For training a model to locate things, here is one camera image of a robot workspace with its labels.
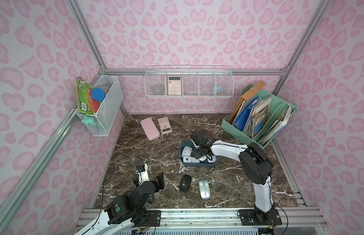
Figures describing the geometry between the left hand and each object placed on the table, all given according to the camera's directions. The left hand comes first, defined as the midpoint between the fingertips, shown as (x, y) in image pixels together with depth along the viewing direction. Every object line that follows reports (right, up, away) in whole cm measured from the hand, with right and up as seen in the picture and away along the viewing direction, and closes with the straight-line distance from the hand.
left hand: (156, 173), depth 76 cm
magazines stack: (+60, +31, +14) cm, 69 cm away
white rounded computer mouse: (+16, +8, +19) cm, 26 cm away
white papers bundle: (+68, +26, +5) cm, 73 cm away
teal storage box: (+15, +13, +20) cm, 28 cm away
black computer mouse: (+15, -8, +7) cm, 18 cm away
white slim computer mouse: (+33, +3, +17) cm, 37 cm away
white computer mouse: (+26, +5, +14) cm, 30 cm away
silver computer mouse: (+26, -12, +10) cm, 31 cm away
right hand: (+23, +8, +21) cm, 32 cm away
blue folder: (+52, +27, +22) cm, 62 cm away
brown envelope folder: (+50, +42, +8) cm, 66 cm away
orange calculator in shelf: (+8, +51, +18) cm, 54 cm away
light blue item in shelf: (+37, +50, +24) cm, 67 cm away
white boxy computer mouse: (+18, +4, +14) cm, 23 cm away
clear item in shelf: (-3, +47, +18) cm, 50 cm away
